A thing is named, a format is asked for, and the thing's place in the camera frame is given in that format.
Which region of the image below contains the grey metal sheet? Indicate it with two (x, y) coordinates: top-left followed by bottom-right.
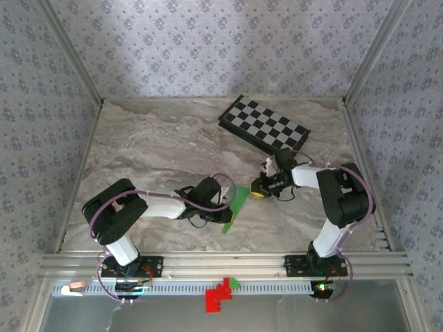
(39, 295), (415, 332)

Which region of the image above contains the folded black chessboard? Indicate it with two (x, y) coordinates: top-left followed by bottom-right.
(217, 94), (311, 165)

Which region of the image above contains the red toy brick stack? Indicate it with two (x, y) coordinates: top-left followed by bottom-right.
(205, 277), (233, 314)

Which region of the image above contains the black controller board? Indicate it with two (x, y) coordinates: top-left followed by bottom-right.
(115, 280), (153, 299)
(310, 279), (336, 300)

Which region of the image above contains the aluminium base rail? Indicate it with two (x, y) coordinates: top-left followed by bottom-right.
(37, 251), (415, 280)

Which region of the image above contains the purple cable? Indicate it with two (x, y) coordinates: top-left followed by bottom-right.
(88, 172), (238, 305)
(293, 150), (377, 304)

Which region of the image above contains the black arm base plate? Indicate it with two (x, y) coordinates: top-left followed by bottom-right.
(284, 255), (348, 279)
(101, 255), (164, 279)

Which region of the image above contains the grey slotted cable duct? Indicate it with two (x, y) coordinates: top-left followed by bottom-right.
(51, 280), (335, 297)

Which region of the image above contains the aluminium side rail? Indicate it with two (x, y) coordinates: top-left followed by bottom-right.
(340, 100), (397, 252)
(54, 102), (104, 252)

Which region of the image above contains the aluminium frame post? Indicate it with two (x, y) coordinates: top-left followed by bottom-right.
(33, 0), (105, 107)
(343, 0), (413, 107)

